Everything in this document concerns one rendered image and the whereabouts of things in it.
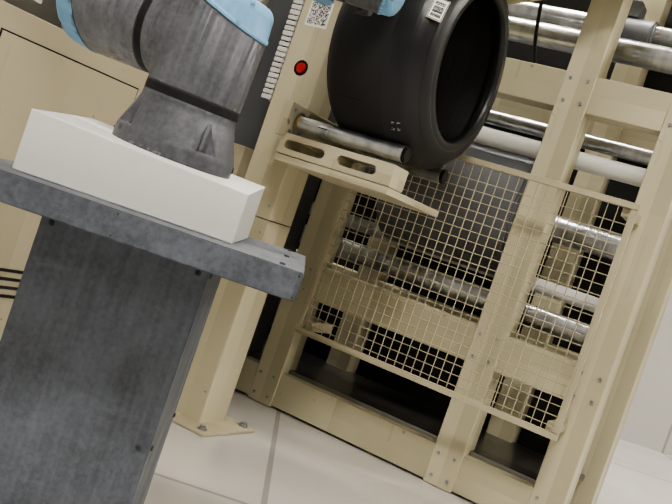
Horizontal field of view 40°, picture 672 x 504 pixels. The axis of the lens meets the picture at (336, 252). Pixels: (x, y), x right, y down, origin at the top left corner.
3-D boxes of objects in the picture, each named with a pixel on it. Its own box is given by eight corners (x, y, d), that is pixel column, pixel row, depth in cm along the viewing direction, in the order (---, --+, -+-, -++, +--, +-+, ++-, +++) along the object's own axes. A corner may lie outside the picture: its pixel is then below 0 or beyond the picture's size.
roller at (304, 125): (290, 127, 250) (297, 112, 250) (297, 133, 254) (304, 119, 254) (401, 160, 233) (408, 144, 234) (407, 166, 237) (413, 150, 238)
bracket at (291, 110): (273, 132, 248) (285, 98, 248) (339, 164, 283) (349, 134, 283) (283, 136, 247) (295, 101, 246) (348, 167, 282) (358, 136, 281)
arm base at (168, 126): (210, 176, 131) (235, 111, 130) (92, 128, 133) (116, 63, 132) (241, 180, 150) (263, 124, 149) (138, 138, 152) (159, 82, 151)
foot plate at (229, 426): (131, 400, 264) (134, 393, 264) (186, 399, 287) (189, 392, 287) (202, 437, 251) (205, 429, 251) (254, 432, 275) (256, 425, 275)
